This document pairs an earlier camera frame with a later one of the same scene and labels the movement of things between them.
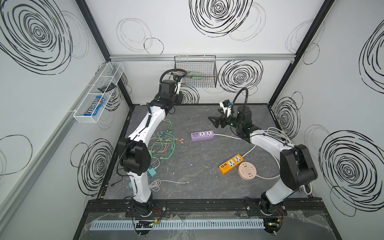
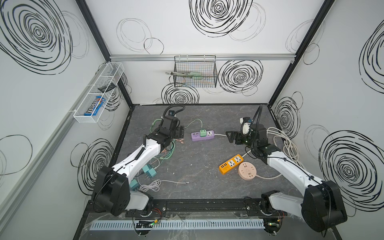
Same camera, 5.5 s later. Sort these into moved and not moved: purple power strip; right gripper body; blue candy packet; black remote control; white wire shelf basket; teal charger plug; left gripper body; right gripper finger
Moved: right gripper body; left gripper body; right gripper finger
Not moved: purple power strip; black remote control; teal charger plug; blue candy packet; white wire shelf basket
